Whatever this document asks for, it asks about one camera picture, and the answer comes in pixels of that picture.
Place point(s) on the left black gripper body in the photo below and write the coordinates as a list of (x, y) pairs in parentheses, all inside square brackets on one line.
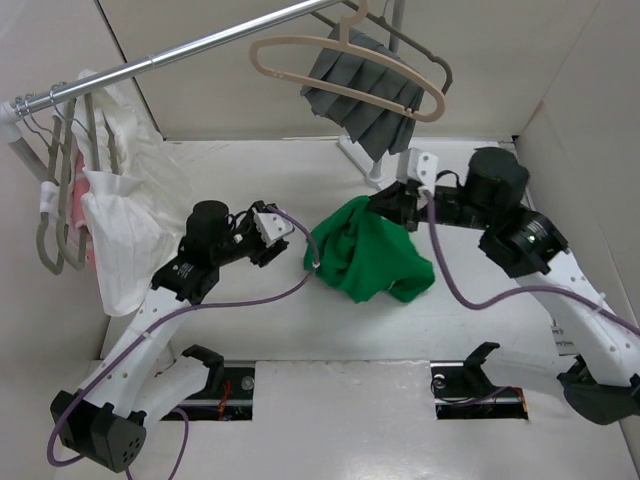
[(244, 241)]

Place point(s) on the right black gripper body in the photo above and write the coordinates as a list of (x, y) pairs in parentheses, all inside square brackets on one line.
[(414, 214)]

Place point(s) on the green t-shirt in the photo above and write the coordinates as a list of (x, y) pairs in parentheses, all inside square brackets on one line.
[(361, 254)]

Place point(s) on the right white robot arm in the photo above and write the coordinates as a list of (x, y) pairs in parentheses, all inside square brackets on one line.
[(600, 379)]

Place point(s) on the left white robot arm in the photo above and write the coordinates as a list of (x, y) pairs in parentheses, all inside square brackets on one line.
[(108, 417)]

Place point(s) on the grey hanger with skirt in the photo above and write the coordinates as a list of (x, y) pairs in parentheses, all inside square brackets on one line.
[(410, 45)]

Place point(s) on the white garment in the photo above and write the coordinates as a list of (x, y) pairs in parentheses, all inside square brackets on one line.
[(137, 203)]

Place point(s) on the pink garment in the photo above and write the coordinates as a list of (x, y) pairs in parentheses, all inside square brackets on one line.
[(80, 187)]

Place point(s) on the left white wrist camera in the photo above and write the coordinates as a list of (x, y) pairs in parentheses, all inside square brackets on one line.
[(272, 227)]

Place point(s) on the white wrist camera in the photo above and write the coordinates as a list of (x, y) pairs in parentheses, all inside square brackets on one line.
[(272, 227), (419, 166)]

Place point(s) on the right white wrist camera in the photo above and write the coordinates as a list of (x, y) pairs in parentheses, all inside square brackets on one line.
[(419, 166)]

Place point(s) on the silver clothes rail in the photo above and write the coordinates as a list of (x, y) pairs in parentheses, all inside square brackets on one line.
[(16, 110)]

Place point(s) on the white rack left post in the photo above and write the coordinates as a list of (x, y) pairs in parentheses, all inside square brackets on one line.
[(12, 136)]

